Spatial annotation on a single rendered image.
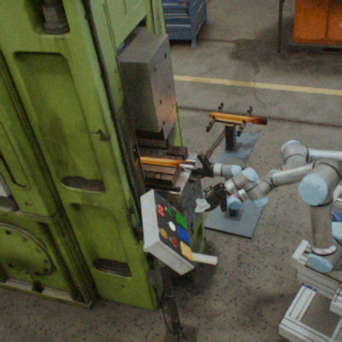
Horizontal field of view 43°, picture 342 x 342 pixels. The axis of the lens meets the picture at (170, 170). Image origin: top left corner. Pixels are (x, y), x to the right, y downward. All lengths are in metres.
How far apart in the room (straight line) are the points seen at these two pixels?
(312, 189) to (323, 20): 4.11
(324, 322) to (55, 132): 1.90
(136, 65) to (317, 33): 3.99
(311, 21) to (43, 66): 4.20
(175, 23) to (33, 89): 4.19
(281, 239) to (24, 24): 2.42
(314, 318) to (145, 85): 1.71
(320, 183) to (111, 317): 1.91
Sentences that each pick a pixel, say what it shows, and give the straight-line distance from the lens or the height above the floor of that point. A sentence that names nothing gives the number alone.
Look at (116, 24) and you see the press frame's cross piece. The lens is 2.12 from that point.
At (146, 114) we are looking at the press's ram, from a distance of 2.24.
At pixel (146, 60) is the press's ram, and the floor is 1.76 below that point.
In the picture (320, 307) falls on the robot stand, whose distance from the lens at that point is 2.95.
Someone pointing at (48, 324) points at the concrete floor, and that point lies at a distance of 3.35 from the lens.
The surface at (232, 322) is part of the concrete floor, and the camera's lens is 3.10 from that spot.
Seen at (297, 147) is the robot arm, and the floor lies 1.13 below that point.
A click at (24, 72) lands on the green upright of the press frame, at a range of 2.15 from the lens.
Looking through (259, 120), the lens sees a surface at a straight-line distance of 2.96.
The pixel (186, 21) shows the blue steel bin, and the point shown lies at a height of 0.35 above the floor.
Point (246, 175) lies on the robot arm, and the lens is 2.12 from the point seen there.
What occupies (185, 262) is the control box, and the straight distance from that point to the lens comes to 2.11.
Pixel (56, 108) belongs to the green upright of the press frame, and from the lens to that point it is 2.20.
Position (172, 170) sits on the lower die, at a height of 0.99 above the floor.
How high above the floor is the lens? 2.70
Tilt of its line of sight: 41 degrees down
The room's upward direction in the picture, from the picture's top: 9 degrees counter-clockwise
